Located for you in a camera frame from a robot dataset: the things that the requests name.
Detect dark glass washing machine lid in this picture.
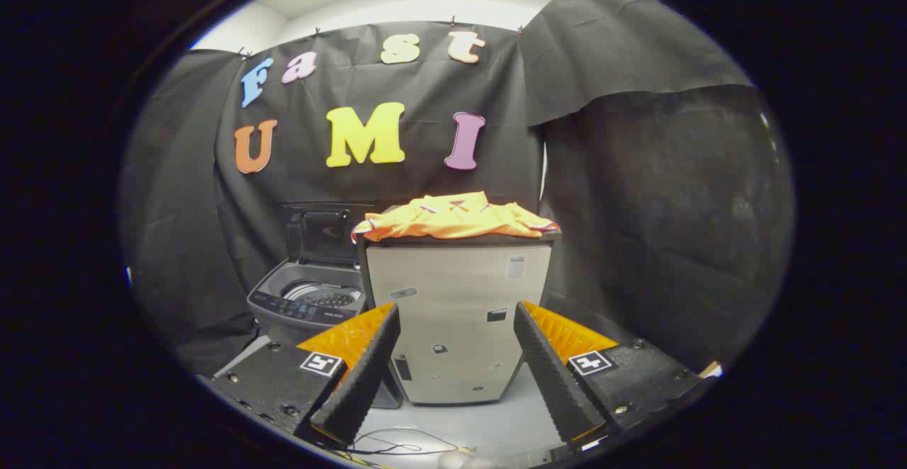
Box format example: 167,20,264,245
280,203,374,269

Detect orange polo shirt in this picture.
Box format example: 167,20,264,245
351,191,562,244

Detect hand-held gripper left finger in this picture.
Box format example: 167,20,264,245
210,303,402,448

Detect thin black floor cable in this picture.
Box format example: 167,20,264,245
346,428,463,457

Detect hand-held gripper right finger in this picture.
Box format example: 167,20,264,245
513,300,711,450

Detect grey top-load washing machine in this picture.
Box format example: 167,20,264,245
247,203,405,409

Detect beige cabinet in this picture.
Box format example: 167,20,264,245
356,232,563,407

